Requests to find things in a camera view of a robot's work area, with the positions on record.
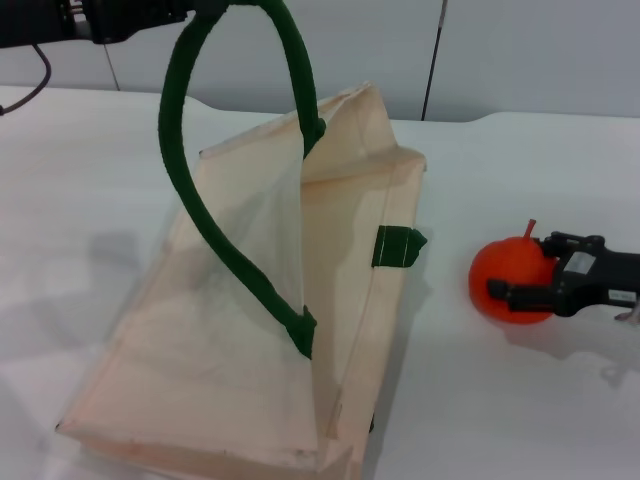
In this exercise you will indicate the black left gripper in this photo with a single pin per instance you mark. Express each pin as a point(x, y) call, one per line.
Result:
point(45, 25)

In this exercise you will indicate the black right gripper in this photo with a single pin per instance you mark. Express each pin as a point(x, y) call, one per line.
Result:
point(600, 280)

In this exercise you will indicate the orange fruit with stem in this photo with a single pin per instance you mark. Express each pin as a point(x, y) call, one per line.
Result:
point(505, 260)

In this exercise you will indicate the thin dark vertical rod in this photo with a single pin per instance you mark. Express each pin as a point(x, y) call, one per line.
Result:
point(433, 65)

